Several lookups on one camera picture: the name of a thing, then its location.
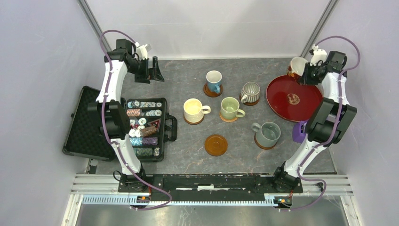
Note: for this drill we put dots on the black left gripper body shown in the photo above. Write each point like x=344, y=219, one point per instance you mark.
x=139, y=68

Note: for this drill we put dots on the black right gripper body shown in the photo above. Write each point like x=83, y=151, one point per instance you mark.
x=310, y=77

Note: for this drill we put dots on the white red mug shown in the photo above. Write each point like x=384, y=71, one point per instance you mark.
x=296, y=67

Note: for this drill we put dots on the blue patterned mug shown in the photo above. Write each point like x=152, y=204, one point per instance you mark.
x=214, y=81

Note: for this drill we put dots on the cream mug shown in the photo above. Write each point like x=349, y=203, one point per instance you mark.
x=194, y=110

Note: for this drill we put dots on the grey ribbed mug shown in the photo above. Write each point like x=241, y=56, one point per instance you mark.
x=250, y=92

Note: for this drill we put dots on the brown wooden coaster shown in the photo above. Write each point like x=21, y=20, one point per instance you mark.
x=264, y=142
x=193, y=123
x=211, y=94
x=251, y=103
x=216, y=145

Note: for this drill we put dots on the light green mug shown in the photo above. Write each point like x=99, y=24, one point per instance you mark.
x=230, y=108

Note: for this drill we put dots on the woven light brown coaster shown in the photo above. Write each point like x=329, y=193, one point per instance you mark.
x=227, y=120

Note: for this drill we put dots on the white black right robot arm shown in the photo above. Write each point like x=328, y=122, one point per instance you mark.
x=328, y=123

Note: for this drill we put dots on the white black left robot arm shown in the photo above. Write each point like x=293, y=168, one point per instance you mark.
x=115, y=73

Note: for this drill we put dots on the brown wooden coaster back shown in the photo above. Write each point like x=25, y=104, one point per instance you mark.
x=211, y=94

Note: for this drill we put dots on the red round tray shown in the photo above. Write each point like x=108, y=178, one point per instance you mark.
x=292, y=101

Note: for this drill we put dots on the black poker chip case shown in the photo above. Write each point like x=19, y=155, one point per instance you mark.
x=151, y=126

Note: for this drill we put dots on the black foam-lined case lid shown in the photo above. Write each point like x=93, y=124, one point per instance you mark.
x=86, y=136

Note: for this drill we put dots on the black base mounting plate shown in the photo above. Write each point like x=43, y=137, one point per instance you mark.
x=164, y=183

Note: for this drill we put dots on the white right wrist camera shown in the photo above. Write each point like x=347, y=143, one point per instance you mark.
x=318, y=56

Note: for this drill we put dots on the aluminium frame rail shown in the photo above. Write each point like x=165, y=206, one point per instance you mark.
x=103, y=189

